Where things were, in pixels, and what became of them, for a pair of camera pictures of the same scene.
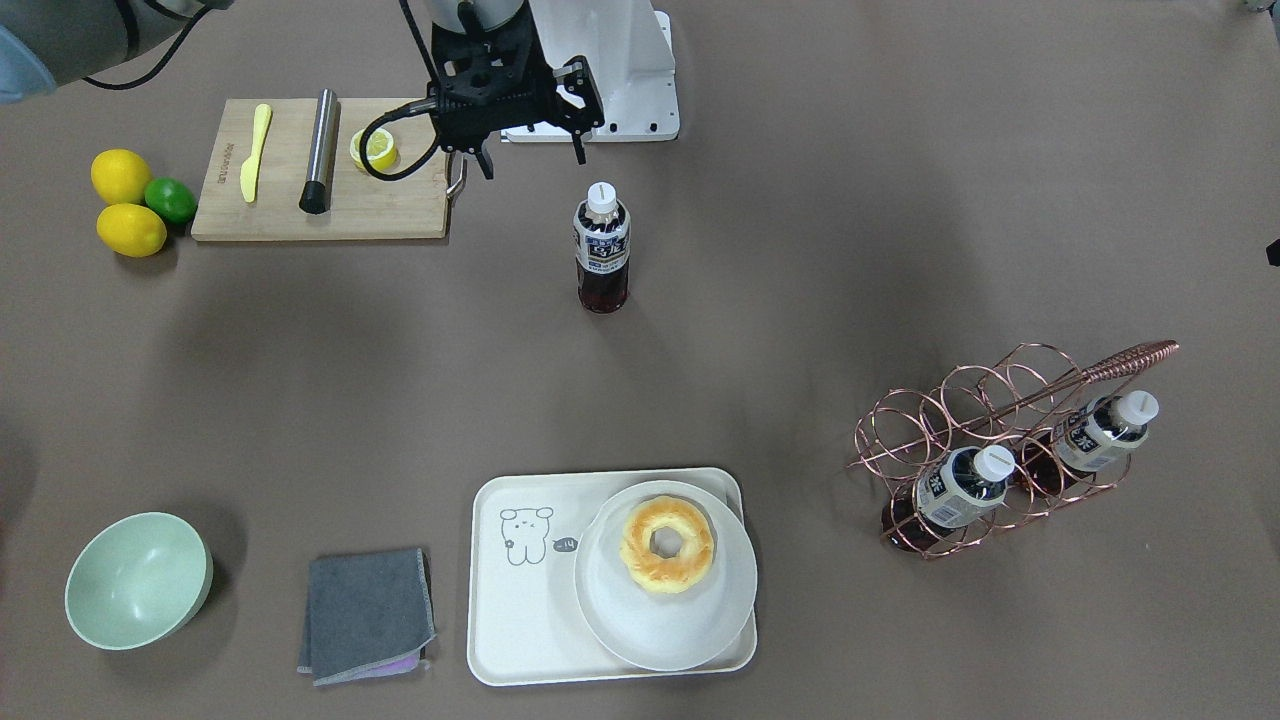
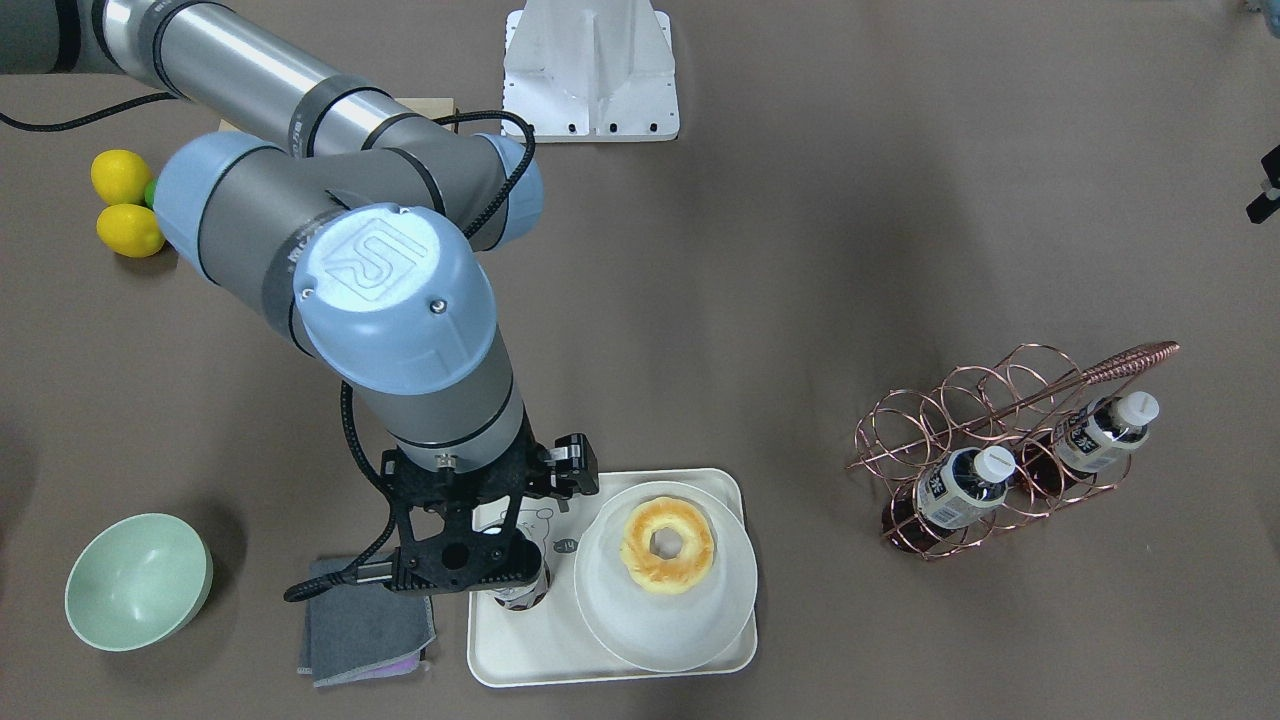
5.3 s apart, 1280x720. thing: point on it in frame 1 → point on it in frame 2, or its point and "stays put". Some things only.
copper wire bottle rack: (1019, 434) stays put
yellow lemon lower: (131, 230) stays put
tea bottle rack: (1101, 433) stays put
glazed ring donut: (666, 575) stays put
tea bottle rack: (601, 237) → (530, 595)
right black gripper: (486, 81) → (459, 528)
